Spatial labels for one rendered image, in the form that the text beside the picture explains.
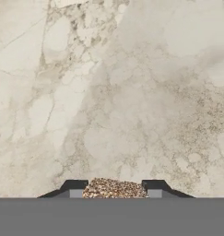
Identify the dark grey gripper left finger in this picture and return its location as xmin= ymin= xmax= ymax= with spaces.
xmin=37 ymin=179 xmax=89 ymax=199

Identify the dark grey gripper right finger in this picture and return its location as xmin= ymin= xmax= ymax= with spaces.
xmin=141 ymin=179 xmax=195 ymax=199

